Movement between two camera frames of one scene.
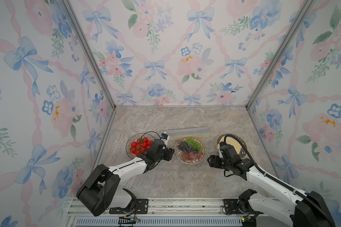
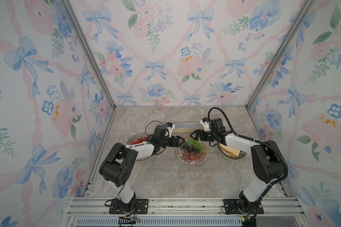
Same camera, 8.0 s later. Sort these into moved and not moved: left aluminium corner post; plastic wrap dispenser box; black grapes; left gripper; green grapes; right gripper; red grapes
Moved: left gripper; plastic wrap dispenser box; right gripper
Not moved: green grapes; black grapes; red grapes; left aluminium corner post
